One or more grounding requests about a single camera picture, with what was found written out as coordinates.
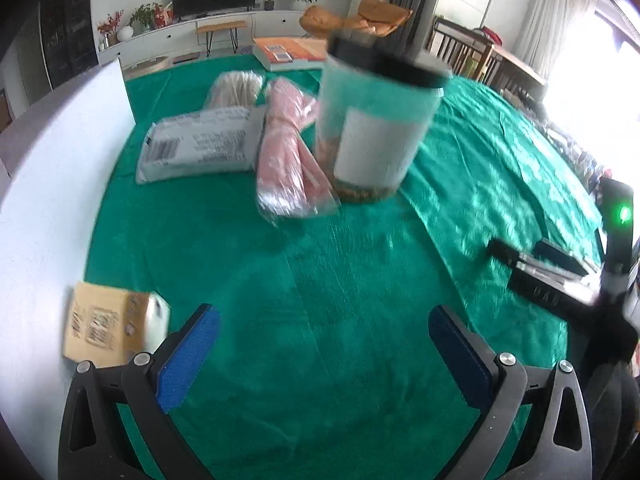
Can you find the beige sticks bundle in bag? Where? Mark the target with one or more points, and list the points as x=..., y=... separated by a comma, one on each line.
x=237, y=89

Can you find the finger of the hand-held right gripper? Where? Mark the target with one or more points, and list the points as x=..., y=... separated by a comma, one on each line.
x=504, y=251
x=560, y=256

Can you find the clear jar with black lid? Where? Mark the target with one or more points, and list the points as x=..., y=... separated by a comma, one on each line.
x=375, y=125

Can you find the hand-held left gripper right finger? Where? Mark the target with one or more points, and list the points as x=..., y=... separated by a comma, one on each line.
x=460, y=355

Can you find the orange lounge chair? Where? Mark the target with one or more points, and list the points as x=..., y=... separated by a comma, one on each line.
x=370, y=15

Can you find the grey parcel bag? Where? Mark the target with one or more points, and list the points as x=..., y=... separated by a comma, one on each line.
x=200, y=142

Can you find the small kraft paper box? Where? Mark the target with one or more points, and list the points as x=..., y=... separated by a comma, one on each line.
x=102, y=322

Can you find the dark wooden chair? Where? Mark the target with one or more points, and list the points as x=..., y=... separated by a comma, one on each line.
x=457, y=50

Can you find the white curtain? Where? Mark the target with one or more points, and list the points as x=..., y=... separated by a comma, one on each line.
x=555, y=15

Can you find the red gift box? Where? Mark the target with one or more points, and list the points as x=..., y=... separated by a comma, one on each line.
x=164, y=15

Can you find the wooden bench with metal legs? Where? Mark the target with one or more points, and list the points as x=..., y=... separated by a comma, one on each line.
x=221, y=26

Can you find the orange book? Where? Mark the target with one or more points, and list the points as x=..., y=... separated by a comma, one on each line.
x=295, y=51

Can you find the pink gloves in clear bag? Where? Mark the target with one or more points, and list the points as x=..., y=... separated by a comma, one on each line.
x=285, y=160

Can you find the round white vase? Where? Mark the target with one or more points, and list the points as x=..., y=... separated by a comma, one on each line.
x=125, y=33

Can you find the large white cardboard box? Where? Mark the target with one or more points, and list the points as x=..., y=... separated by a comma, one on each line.
x=50, y=185

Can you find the leafy potted plant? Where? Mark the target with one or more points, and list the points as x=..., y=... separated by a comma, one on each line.
x=144, y=16

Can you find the white television cabinet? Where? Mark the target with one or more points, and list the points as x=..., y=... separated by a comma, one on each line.
x=170, y=35

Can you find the black wall cabinet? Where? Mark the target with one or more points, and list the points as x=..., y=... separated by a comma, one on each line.
x=67, y=20

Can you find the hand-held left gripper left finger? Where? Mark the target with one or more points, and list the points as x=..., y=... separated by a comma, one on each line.
x=190, y=355

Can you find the red flowers in vase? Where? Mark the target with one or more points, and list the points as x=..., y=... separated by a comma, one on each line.
x=110, y=27

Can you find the person's leg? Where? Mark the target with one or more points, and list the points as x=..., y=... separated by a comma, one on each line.
x=615, y=420

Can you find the green tablecloth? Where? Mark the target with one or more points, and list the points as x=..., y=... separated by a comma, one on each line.
x=325, y=285

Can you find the beige cat scratcher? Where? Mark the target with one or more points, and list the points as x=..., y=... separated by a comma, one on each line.
x=147, y=66

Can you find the small green potted plant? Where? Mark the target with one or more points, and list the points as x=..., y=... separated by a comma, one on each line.
x=269, y=0

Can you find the wooden table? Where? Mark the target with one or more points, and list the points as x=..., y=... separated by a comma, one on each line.
x=517, y=67

